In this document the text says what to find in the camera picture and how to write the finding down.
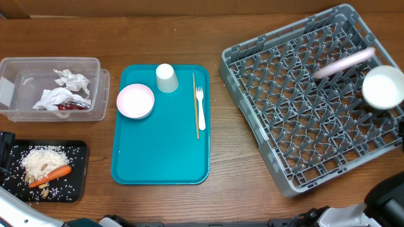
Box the white plastic fork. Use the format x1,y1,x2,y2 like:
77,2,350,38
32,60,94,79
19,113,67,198
196,87,206,131

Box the white paper cup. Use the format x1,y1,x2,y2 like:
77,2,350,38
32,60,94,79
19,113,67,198
156,64,179,93

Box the large pink plate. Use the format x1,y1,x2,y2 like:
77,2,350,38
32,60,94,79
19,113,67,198
312,47,376,79

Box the rice and food scraps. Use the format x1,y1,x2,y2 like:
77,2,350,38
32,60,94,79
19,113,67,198
22,149,68,183

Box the red snack wrapper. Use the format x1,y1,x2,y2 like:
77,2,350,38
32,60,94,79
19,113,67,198
57,101,90,110

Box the white napkin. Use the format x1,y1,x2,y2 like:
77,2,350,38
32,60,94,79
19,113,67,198
32,69,92,111

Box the wooden chopstick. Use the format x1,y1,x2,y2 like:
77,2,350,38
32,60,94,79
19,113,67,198
193,73,199,140

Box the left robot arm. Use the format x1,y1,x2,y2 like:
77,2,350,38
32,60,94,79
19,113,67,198
1,187,122,227

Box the pink bowl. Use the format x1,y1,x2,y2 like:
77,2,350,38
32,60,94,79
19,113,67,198
116,84,155,119

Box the clear plastic bin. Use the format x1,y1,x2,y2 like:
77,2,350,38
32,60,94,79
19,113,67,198
1,57,110,122

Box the teal serving tray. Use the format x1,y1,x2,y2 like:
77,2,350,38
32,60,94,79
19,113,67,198
111,64,211,185

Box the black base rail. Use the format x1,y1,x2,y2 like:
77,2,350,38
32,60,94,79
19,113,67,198
99,214,291,227

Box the grey plastic dishwasher rack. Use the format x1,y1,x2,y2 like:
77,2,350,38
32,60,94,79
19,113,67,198
220,4,403,197

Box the white small bowl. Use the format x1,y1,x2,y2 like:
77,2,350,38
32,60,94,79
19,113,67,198
362,66,403,110

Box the orange carrot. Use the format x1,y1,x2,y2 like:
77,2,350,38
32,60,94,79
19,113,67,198
28,165,72,188

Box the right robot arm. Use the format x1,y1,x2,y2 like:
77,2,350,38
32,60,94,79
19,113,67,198
266,172,403,227

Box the black plastic tray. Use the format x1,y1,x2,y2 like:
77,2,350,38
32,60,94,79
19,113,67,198
1,140,89,202

